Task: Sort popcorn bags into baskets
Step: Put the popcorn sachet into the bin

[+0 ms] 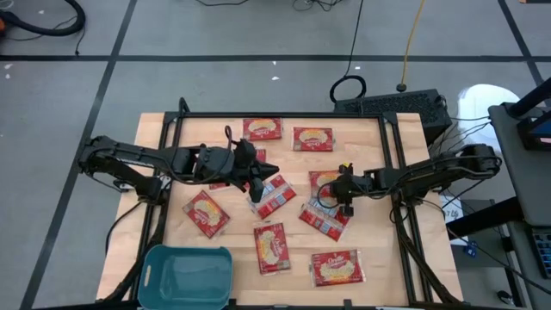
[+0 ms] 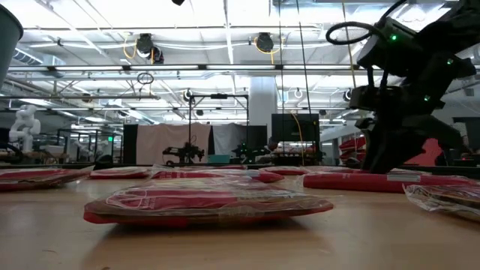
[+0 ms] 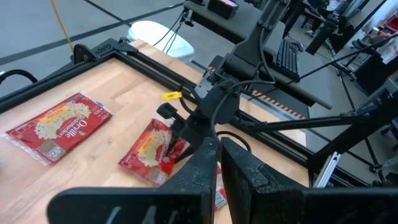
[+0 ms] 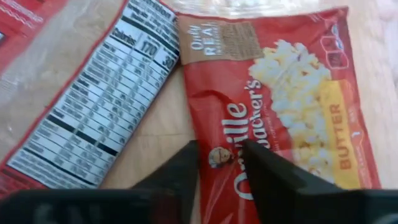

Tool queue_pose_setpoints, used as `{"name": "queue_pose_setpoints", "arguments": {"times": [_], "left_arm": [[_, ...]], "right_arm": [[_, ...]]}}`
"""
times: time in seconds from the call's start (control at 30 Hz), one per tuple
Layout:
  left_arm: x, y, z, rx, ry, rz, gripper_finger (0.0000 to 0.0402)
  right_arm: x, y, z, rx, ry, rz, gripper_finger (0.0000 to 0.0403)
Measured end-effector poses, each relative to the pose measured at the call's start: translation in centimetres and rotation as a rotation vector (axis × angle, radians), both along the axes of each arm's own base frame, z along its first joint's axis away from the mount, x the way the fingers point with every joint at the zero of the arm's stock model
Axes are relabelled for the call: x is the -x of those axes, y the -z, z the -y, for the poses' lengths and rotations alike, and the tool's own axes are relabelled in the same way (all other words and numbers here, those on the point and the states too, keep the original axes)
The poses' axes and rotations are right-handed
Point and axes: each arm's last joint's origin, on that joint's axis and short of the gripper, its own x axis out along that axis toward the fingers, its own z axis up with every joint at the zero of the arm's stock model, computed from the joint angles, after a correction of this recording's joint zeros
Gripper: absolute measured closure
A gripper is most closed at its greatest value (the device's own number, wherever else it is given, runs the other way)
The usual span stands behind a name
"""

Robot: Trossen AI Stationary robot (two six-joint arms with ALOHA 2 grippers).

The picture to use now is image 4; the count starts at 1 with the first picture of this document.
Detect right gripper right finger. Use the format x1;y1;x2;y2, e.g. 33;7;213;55
241;139;398;224

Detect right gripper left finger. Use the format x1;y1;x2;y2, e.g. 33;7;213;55
0;139;200;224

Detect red Orville popcorn bag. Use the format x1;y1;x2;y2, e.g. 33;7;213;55
174;0;383;224
0;0;182;200

